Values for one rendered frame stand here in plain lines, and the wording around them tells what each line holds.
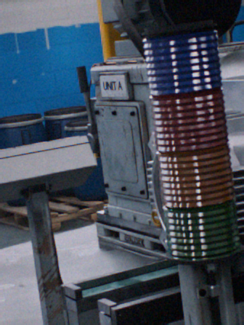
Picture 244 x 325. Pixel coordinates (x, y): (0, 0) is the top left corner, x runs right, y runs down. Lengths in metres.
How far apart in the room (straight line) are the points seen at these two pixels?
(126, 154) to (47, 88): 5.63
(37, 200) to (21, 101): 5.93
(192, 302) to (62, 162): 0.55
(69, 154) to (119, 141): 0.45
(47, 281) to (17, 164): 0.17
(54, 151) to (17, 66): 5.93
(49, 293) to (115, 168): 0.51
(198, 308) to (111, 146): 1.02
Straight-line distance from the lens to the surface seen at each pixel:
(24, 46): 7.22
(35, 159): 1.25
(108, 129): 1.75
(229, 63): 1.52
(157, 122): 0.72
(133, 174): 1.69
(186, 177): 0.71
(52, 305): 1.30
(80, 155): 1.28
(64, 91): 7.39
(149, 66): 0.72
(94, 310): 1.09
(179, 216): 0.72
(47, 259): 1.29
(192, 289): 0.75
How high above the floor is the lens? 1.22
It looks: 8 degrees down
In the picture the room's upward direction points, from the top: 7 degrees counter-clockwise
